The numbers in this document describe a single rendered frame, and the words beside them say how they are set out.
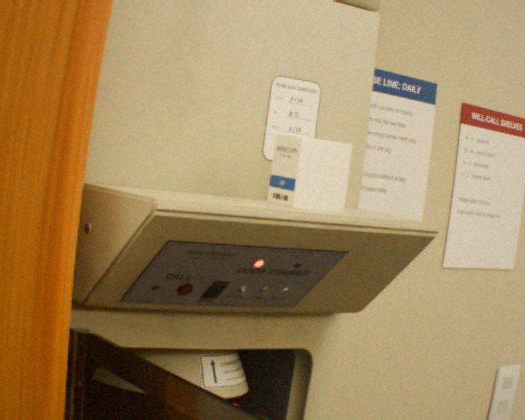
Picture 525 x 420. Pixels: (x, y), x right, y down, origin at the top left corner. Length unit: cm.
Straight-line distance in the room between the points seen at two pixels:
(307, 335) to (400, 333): 75
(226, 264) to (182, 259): 5
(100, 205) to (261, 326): 24
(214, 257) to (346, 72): 27
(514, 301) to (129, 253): 129
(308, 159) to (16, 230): 27
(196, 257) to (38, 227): 15
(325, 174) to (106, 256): 21
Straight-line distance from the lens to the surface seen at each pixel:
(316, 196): 103
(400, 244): 108
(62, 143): 87
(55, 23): 90
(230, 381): 114
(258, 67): 108
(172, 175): 104
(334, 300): 112
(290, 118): 111
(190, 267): 97
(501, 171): 204
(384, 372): 189
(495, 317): 209
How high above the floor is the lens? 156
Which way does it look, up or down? 3 degrees down
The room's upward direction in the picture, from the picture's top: 8 degrees clockwise
